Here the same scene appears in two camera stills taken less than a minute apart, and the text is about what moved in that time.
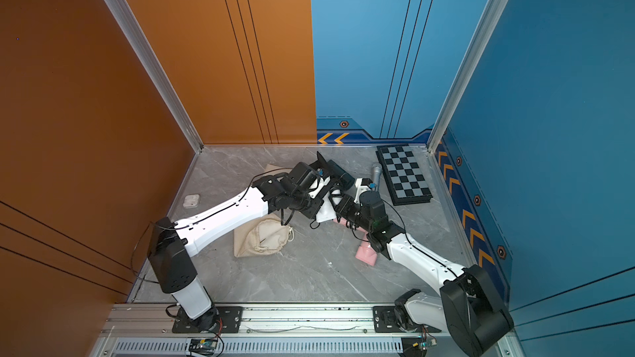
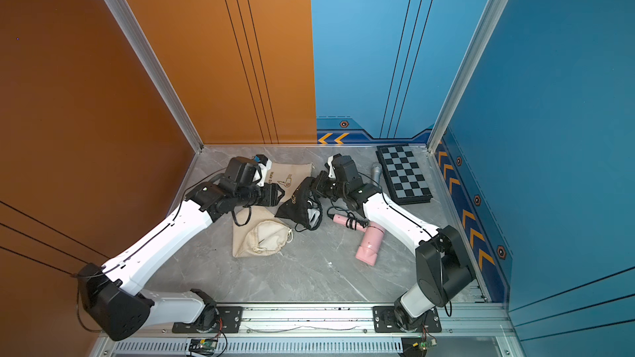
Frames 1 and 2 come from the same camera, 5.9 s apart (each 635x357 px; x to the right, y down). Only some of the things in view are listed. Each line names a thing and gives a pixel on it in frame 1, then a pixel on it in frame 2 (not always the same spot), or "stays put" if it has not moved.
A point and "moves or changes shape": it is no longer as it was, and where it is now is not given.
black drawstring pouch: x=321 y=165 moves or changes shape
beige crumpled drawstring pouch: x=268 y=234 stays put
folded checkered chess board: x=403 y=178 stays put
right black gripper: x=343 y=207 -> x=320 y=187
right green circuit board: x=417 y=346 stays put
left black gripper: x=317 y=203 -> x=273 y=195
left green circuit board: x=200 y=346 stays put
